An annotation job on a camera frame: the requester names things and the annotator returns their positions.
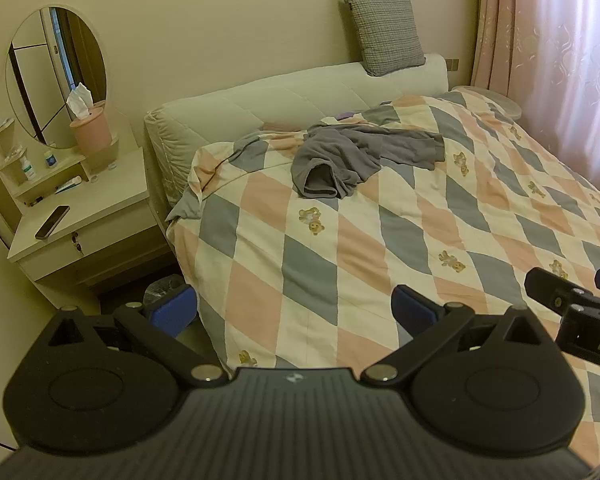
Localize round white side table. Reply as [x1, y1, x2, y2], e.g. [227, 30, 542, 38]
[452, 85, 524, 121]

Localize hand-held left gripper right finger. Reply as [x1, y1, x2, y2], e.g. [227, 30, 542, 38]
[361, 285, 546, 388]

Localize grey checked pillow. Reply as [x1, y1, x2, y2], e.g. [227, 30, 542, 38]
[341, 0, 427, 77]

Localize white upholstered headboard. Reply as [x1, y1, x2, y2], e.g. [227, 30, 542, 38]
[144, 52, 449, 211]

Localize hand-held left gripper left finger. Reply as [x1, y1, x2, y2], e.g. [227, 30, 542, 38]
[47, 285, 229, 388]

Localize pink curtain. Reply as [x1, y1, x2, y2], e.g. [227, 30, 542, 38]
[472, 0, 548, 111]

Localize white tissue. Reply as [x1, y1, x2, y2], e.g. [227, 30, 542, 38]
[66, 82, 94, 121]

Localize oval mirror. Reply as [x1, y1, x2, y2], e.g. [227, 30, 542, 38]
[6, 6, 108, 150]

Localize diamond patterned quilt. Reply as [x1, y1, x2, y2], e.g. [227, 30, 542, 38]
[165, 87, 600, 461]

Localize pink round tissue box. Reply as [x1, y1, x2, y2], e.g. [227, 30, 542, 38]
[70, 100, 114, 154]

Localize grey t-shirt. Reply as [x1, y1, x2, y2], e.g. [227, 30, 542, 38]
[291, 122, 446, 200]

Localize trash bin with bag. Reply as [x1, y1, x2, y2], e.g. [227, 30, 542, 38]
[142, 274, 185, 311]

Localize smartphone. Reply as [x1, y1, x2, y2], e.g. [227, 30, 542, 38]
[35, 205, 71, 240]

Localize white dressing table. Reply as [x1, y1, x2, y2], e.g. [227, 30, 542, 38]
[0, 105, 170, 303]

